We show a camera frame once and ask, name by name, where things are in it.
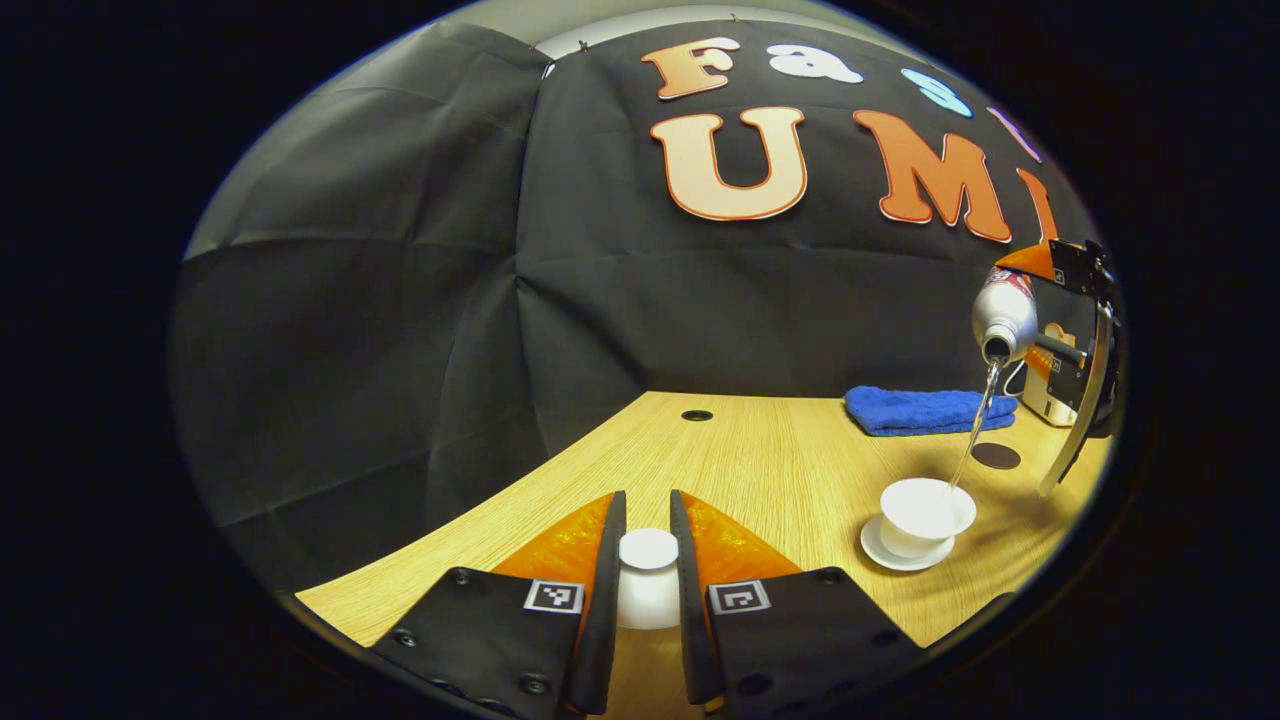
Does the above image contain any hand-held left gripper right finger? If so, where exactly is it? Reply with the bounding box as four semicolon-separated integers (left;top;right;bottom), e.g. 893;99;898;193
668;488;926;716

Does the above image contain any blue folded towel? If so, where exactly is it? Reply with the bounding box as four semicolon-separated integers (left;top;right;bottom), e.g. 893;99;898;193
843;385;1019;438

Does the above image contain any white saucer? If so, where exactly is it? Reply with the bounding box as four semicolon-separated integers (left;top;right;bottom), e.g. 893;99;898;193
860;515;956;573

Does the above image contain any silver water bottle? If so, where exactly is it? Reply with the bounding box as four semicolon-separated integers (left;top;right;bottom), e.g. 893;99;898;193
972;265;1041;366

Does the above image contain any white teacup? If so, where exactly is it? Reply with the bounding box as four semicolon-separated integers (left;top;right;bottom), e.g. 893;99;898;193
880;477;978;559

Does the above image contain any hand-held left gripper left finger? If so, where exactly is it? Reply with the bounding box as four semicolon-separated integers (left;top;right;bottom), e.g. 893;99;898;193
370;490;628;716

